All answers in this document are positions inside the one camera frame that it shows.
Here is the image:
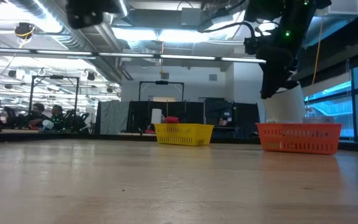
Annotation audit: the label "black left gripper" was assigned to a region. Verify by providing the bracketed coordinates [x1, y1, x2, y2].
[66, 0, 124, 29]

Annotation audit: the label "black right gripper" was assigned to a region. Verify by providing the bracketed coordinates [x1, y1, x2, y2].
[244, 30, 301, 100]

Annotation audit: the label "lilac charger with prongs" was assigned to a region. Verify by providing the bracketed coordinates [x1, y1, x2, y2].
[303, 116, 335, 124]

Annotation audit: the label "white cup with black rim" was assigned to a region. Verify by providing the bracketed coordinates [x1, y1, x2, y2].
[261, 83, 306, 124]

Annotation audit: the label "black cabinet partition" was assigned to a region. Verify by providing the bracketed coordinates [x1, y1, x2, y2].
[204, 98, 260, 139]

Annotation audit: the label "orange plastic basket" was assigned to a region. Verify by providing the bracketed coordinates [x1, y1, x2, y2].
[255, 123, 344, 156]

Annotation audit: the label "black curtain partition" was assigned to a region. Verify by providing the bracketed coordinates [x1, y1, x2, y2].
[126, 99, 205, 133]

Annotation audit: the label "bright ceiling light panel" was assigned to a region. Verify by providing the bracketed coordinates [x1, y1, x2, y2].
[112, 26, 245, 44]

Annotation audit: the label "long ceiling light strip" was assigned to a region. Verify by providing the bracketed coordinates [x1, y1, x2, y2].
[0, 48, 267, 65]

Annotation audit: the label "grey cloth partition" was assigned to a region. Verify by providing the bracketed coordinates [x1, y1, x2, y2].
[94, 100, 131, 135]

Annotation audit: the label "grey ceiling box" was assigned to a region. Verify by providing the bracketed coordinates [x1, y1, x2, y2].
[180, 7, 203, 27]

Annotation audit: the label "background black robot arms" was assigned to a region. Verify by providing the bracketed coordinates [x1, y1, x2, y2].
[62, 108, 91, 133]

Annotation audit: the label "yellow plastic basket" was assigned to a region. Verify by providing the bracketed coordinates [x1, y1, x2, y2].
[154, 123, 214, 146]

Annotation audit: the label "white blue object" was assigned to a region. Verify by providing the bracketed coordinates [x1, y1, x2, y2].
[41, 119, 55, 131]

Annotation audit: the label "white paper sheet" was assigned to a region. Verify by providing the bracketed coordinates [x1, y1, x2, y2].
[150, 108, 163, 125]

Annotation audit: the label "ribbed silver air duct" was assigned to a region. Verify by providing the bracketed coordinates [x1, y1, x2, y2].
[7, 0, 93, 52]

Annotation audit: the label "yellow hanging cable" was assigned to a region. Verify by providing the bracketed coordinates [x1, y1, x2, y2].
[311, 17, 324, 88]

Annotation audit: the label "blue glass window wall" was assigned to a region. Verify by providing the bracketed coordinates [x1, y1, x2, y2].
[303, 58, 358, 141]

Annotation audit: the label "ceiling device with yellow cable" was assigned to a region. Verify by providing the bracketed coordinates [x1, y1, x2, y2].
[13, 21, 37, 40]

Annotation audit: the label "tall black gantry frame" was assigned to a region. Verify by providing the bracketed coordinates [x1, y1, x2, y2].
[29, 75, 80, 125]

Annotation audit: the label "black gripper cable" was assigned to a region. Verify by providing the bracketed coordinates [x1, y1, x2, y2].
[199, 21, 257, 38]

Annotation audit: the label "small black gantry frame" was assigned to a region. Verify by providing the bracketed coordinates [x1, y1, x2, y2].
[138, 80, 185, 102]

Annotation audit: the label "black table frame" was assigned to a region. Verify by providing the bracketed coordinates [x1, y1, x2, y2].
[0, 132, 262, 144]

